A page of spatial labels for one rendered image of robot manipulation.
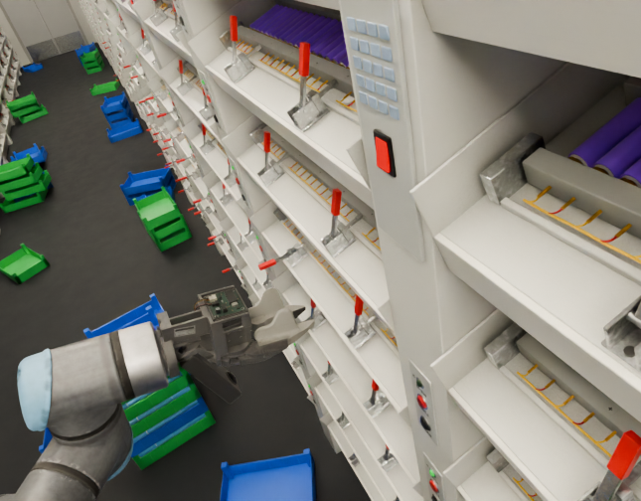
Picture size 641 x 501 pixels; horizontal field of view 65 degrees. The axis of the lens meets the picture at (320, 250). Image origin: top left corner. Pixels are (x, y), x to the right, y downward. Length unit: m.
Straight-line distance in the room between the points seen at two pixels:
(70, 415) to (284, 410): 1.36
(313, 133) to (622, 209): 0.35
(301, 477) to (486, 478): 1.19
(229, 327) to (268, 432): 1.28
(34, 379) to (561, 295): 0.56
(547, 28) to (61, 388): 0.60
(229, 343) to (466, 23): 0.52
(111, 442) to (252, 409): 1.30
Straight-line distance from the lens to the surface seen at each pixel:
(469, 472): 0.69
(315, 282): 0.96
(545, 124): 0.43
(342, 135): 0.56
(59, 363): 0.69
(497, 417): 0.51
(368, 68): 0.38
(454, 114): 0.37
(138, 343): 0.68
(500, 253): 0.37
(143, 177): 3.85
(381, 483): 1.35
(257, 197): 1.12
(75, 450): 0.76
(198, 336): 0.70
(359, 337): 0.82
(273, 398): 2.03
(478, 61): 0.37
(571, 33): 0.26
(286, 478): 1.83
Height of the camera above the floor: 1.55
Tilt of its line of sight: 36 degrees down
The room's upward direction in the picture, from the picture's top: 15 degrees counter-clockwise
